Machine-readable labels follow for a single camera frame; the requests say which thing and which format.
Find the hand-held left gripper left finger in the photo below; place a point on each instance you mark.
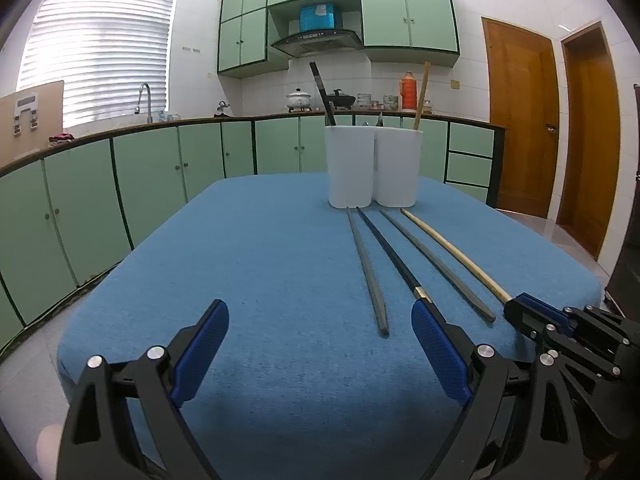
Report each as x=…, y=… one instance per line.
x=200, y=355

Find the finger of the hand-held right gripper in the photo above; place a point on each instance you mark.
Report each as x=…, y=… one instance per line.
x=522, y=317
x=547, y=310

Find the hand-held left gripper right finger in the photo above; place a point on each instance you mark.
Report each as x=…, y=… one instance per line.
x=442, y=355

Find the grey chopstick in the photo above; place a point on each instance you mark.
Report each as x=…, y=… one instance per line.
x=435, y=265
x=367, y=270

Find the wooden chopstick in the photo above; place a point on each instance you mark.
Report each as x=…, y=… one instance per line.
x=455, y=250
x=422, y=95

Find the black chopstick with gold band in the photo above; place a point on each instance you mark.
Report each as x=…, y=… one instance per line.
x=319, y=90
x=390, y=250

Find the white two-compartment utensil holder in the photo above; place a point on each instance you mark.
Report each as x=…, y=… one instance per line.
x=372, y=170

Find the black plastic spoon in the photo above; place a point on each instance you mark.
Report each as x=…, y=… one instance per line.
x=330, y=115

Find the black floor-standing object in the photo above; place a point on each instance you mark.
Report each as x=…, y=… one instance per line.
x=627, y=275

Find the blue tablecloth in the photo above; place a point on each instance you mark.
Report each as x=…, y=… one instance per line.
x=280, y=285

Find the green base cabinets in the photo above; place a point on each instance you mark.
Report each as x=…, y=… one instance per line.
x=150, y=170

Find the closed wooden door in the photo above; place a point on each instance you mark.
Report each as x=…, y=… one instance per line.
x=520, y=120

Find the small glass jar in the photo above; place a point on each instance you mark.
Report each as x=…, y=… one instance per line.
x=427, y=107

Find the glass jars beside sink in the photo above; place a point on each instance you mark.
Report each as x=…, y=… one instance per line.
x=170, y=116

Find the small steel kettle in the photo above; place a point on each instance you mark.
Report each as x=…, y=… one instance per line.
x=223, y=109

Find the orange thermos flask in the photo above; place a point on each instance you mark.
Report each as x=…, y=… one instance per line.
x=408, y=92

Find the steel kitchen faucet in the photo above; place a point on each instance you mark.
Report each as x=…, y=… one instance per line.
x=148, y=105

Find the red cloth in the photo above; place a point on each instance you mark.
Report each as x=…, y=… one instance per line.
x=61, y=138

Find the stack of bowls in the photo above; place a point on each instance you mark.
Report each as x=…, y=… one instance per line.
x=363, y=101

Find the white cooking pot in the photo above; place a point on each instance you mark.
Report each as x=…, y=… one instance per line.
x=298, y=100

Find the black wok with lid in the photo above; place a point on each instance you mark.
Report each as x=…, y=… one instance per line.
x=341, y=99

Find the brown cardboard box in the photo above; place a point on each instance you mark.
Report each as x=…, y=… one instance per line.
x=47, y=120

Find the white window blinds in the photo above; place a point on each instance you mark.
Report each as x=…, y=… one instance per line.
x=100, y=50

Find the black range hood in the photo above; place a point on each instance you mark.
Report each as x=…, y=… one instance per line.
x=317, y=41

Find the blue box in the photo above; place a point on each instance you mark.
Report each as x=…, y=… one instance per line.
x=317, y=17

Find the wooden door with frame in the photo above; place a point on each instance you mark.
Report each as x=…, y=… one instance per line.
x=592, y=150

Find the green wall cabinets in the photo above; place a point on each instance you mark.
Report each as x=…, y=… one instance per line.
x=407, y=17

